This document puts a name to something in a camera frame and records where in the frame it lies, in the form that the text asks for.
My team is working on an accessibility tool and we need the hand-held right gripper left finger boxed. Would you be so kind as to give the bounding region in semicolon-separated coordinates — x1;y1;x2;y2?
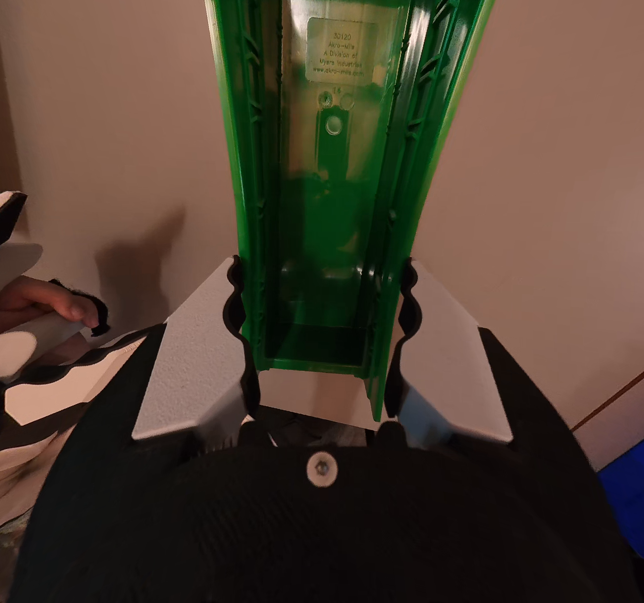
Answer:
132;255;252;443

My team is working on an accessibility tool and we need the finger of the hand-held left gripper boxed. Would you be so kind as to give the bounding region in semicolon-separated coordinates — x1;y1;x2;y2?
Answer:
0;191;29;247
0;324;167;428

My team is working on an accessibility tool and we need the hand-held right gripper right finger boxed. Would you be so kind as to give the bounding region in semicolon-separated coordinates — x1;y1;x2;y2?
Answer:
385;258;515;449

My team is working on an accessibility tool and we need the green plastic bin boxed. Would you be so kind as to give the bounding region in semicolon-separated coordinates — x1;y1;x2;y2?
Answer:
200;0;509;423

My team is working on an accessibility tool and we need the blue plastic bin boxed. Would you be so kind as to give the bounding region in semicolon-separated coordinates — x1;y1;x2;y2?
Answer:
599;442;644;553

